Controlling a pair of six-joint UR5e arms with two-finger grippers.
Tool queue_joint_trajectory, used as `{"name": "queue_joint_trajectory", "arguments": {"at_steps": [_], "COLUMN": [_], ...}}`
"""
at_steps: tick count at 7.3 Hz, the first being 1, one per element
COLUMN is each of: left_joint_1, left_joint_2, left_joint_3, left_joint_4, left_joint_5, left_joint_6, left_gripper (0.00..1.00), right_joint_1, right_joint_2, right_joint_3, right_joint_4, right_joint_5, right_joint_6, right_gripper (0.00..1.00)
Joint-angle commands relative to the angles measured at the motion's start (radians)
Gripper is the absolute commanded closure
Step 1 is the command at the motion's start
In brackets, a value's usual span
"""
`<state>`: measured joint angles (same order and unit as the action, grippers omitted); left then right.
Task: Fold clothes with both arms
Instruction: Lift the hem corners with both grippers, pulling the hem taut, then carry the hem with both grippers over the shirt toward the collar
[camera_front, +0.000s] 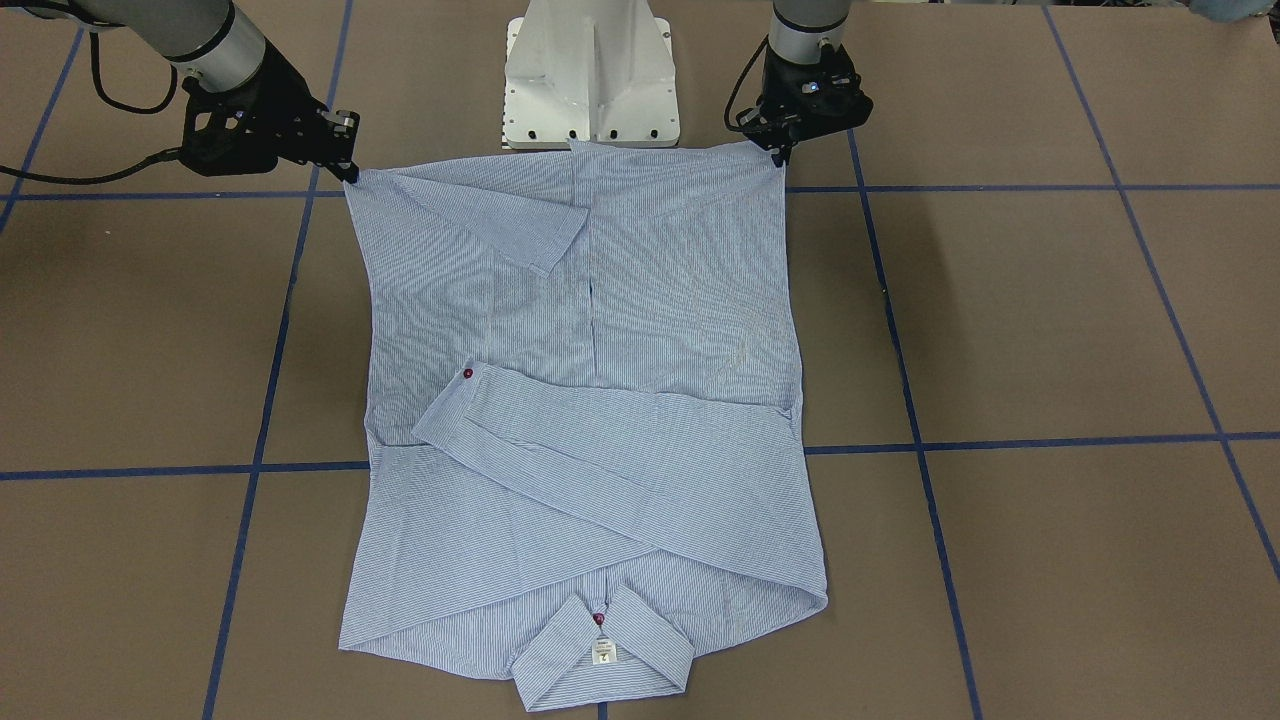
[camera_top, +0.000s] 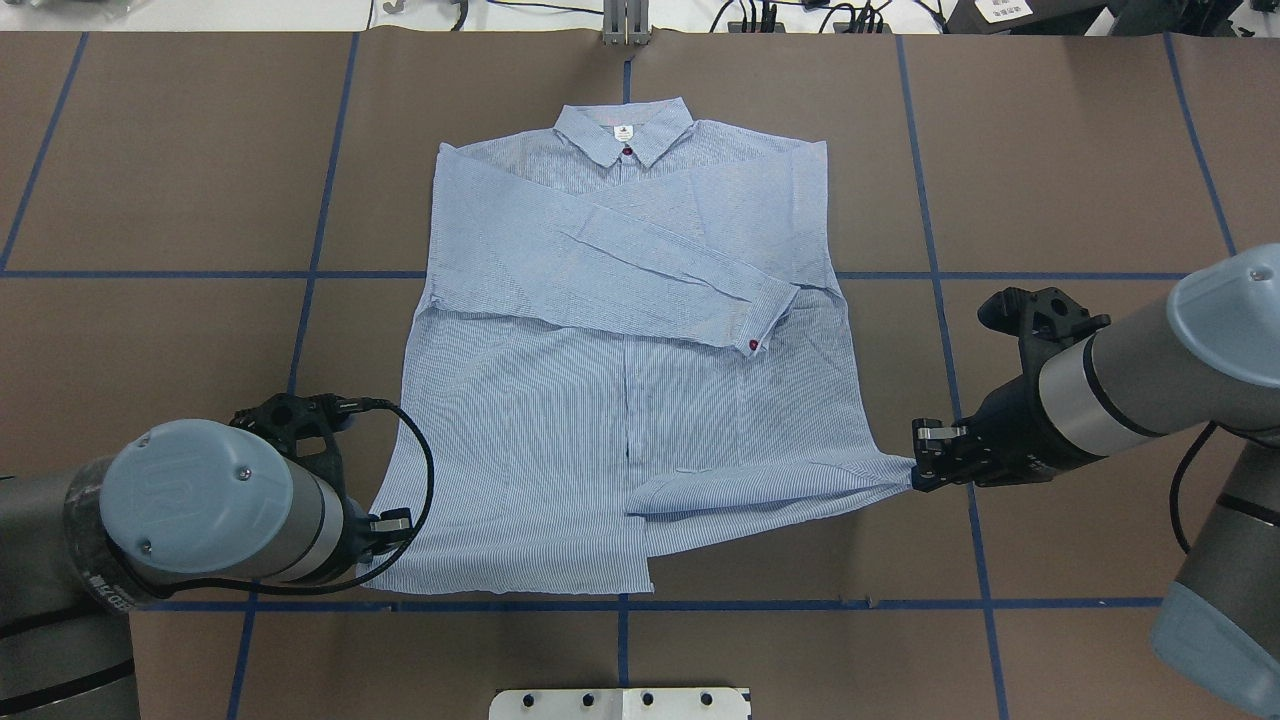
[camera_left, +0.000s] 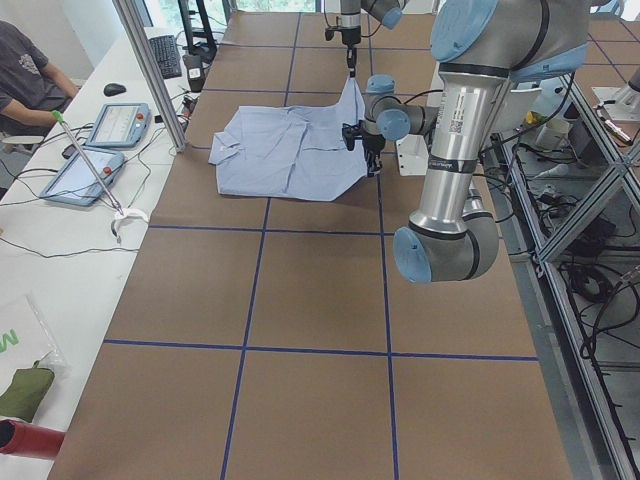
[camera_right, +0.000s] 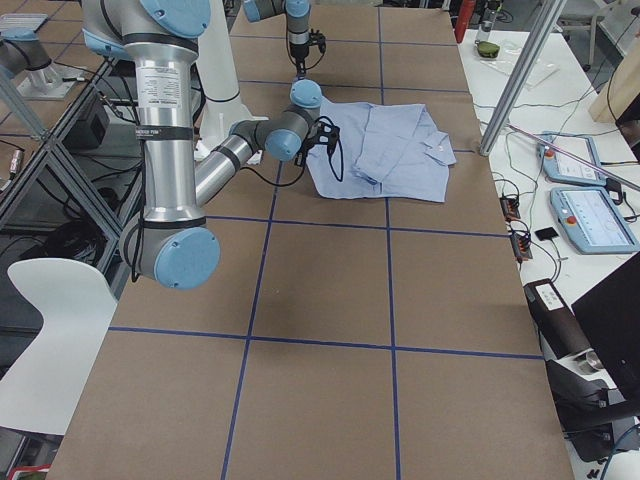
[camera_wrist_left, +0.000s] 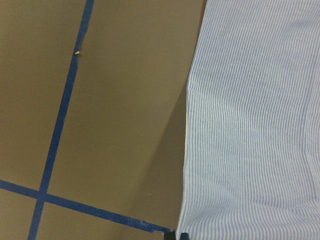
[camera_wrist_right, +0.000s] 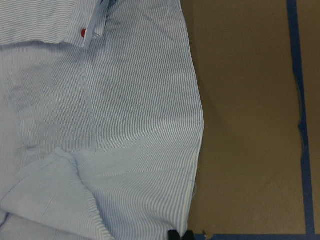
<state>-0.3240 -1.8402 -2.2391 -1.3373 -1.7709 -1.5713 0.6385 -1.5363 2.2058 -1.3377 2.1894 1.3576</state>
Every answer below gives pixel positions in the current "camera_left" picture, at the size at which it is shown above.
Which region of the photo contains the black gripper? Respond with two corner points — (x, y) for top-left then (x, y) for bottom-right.
(341, 120), (386, 177)
(325, 27), (361, 78)

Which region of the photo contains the light blue striped shirt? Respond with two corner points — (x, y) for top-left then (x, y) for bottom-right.
(209, 78), (368, 202)

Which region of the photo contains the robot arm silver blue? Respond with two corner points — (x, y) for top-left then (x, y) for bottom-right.
(342, 1), (591, 283)
(324, 0), (407, 78)

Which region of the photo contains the black box white label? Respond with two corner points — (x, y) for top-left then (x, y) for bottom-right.
(183, 54), (206, 93)

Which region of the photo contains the black keyboard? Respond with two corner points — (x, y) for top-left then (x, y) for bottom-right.
(148, 35), (182, 79)

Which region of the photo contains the far blue teach pendant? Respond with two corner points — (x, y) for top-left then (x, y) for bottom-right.
(86, 103), (150, 149)

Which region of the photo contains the blue teach pendant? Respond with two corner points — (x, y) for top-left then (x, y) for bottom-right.
(39, 147), (125, 207)
(86, 103), (150, 149)

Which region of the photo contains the black computer mouse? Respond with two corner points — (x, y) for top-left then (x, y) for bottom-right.
(103, 83), (127, 97)

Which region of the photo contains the grabber stick green tip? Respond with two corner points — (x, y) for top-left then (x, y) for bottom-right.
(51, 110), (149, 244)

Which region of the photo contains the near blue teach pendant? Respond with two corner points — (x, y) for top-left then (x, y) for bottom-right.
(39, 147), (125, 207)

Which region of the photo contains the seated person grey shirt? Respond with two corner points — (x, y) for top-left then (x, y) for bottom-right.
(1, 21), (79, 136)

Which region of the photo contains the green pouch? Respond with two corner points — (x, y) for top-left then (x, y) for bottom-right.
(1, 367), (55, 422)

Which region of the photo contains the red cylinder bottle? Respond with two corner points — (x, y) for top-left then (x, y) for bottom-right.
(1, 420), (65, 460)

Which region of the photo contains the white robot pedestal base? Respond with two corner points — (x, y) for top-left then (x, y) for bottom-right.
(396, 135), (429, 176)

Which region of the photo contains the aluminium frame post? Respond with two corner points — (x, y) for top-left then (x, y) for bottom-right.
(112, 0), (187, 153)

